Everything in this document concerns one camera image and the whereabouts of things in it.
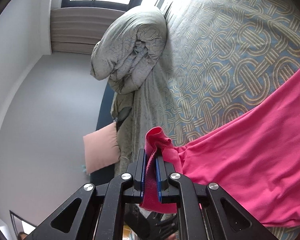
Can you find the pink pants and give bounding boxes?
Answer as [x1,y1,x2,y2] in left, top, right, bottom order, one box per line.
[141,69,300,228]

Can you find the pink pillow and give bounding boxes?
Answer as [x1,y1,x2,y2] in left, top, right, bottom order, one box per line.
[83,121,121,174]

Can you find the rolled grey patterned duvet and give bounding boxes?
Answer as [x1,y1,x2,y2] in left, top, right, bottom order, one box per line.
[90,5,167,94]

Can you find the patterned blue beige bedspread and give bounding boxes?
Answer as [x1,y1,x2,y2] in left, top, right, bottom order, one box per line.
[111,0,300,240]

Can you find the beige curtain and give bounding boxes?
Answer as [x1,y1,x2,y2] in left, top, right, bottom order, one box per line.
[50,7,124,55]

